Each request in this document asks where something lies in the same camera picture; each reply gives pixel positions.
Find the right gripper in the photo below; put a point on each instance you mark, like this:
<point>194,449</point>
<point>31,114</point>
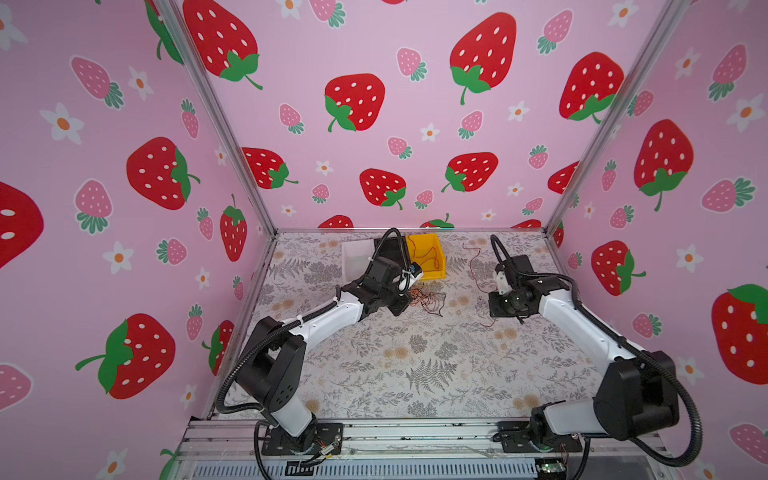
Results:
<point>494,308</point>

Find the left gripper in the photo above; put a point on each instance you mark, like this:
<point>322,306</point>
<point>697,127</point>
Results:
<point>402,301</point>

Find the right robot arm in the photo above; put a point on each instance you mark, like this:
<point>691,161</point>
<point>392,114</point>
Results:
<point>639,392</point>

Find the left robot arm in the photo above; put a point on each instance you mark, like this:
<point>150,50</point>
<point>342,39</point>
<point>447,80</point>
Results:
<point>267,373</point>

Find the black plastic bin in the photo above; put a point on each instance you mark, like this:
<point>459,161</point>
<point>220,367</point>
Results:
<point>393,248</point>

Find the white plastic bin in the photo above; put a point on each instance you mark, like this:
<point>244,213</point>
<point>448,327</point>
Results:
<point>355,259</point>

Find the yellow plastic bin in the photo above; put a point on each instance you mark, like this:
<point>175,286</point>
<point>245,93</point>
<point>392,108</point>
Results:
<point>426,250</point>

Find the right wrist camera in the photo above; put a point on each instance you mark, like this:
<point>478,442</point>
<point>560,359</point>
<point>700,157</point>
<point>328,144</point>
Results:
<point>503,286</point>

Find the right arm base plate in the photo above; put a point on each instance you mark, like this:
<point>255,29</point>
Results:
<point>523,437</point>

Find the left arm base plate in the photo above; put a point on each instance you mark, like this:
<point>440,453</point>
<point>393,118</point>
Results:
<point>319,438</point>

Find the aluminium frame rail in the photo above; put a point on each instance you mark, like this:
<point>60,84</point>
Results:
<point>407,449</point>

